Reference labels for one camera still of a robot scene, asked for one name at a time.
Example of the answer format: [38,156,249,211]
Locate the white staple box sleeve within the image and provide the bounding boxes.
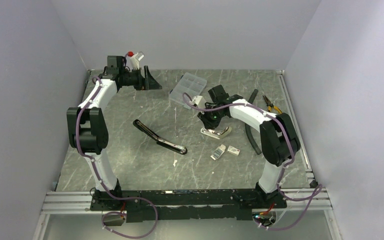
[227,145,240,156]

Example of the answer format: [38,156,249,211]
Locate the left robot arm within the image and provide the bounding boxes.
[66,51,162,210]

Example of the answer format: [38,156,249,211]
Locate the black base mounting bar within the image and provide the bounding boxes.
[90,188,287,223]

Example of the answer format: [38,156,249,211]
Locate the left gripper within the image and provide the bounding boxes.
[120,66,162,91]

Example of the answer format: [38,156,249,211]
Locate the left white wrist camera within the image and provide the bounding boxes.
[126,51,145,70]

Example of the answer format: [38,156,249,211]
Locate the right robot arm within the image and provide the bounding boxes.
[189,85,301,208]

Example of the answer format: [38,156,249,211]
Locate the yellow handled pliers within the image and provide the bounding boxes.
[263,94,283,114]

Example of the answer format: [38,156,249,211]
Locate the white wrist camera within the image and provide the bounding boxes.
[190,95,207,109]
[126,51,145,70]

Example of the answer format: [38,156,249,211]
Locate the clear plastic organizer box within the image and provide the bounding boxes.
[168,72,208,110]

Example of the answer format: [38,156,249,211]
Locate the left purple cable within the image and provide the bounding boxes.
[75,51,160,240]

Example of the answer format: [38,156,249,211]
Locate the staple tray with staples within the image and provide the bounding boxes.
[210,144,226,161]

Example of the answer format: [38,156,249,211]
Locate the black rubber hose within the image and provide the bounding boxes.
[244,88,263,156]

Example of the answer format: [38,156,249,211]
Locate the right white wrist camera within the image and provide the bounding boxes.
[190,95,207,109]

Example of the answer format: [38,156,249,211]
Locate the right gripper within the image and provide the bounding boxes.
[197,104,225,130]

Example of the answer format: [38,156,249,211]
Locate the aluminium extrusion rail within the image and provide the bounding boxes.
[40,190,333,215]

